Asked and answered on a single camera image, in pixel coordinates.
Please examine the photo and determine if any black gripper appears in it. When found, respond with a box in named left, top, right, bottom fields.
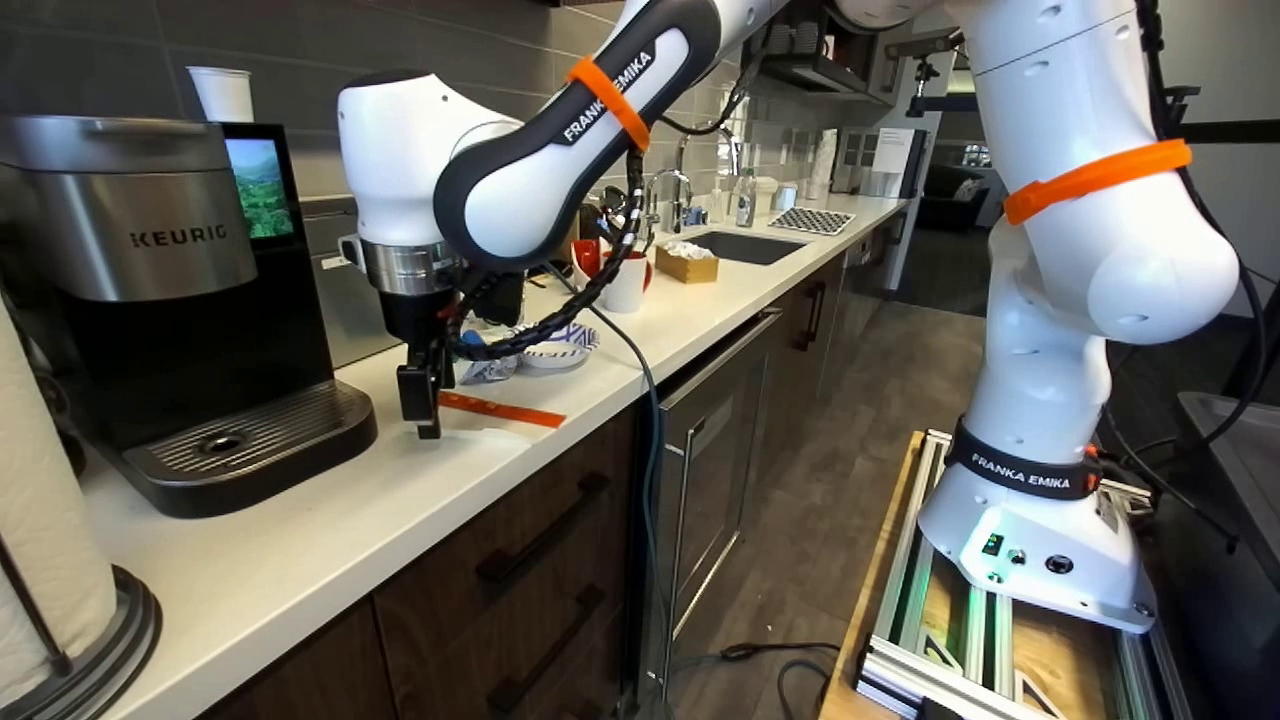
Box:
left=380, top=292, right=460, bottom=440

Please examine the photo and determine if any orange stick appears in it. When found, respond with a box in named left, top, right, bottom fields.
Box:
left=434, top=393, right=568, bottom=429

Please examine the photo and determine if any blue patterned paper plate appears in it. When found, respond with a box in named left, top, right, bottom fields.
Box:
left=465, top=323, right=595, bottom=384

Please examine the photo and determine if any white mug red interior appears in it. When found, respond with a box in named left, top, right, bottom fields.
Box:
left=570, top=241, right=650, bottom=311

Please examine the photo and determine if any wooden box of packets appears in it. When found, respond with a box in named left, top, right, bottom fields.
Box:
left=657, top=244, right=718, bottom=283

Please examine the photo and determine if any Keurig coffee machine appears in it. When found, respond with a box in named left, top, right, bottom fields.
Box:
left=3, top=116, right=377, bottom=514

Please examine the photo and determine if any kitchen sink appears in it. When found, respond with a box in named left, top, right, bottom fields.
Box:
left=686, top=233, right=805, bottom=262

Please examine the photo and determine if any paper towel roll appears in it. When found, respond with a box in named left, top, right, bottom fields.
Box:
left=0, top=309, right=163, bottom=720

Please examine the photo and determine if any black cabinet handle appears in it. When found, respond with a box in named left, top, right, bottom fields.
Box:
left=476, top=470, right=606, bottom=597

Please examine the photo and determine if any teal cable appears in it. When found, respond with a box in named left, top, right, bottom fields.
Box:
left=550, top=262, right=676, bottom=720

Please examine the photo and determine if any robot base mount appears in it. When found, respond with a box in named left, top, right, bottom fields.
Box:
left=914, top=429, right=1155, bottom=637

